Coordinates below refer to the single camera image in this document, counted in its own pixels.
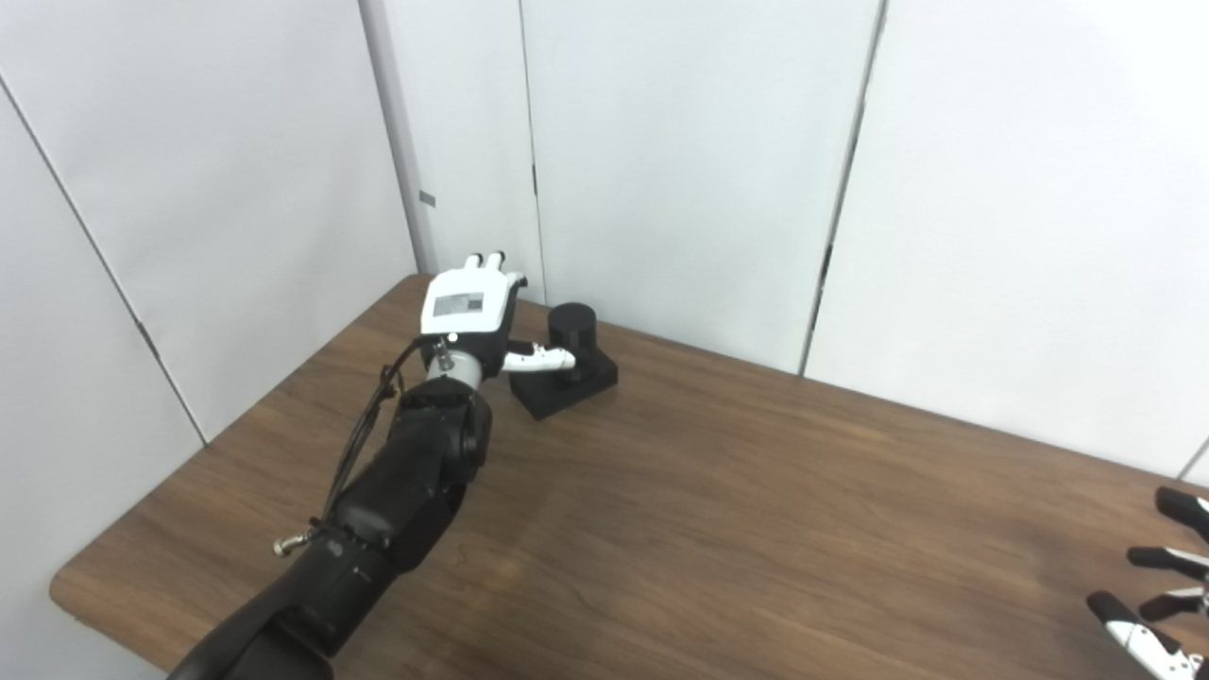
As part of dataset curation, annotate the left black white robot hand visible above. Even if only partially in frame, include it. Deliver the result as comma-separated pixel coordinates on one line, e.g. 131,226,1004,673
418,250,577,381

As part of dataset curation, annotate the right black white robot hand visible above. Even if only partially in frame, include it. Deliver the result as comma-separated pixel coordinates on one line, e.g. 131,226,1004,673
1086,486,1209,680

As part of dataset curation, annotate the black cylinder peg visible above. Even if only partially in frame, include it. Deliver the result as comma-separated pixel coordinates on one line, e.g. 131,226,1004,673
507,302,621,421

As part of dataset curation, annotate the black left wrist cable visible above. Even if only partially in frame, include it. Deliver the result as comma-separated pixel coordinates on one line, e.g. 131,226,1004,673
319,337,454,525

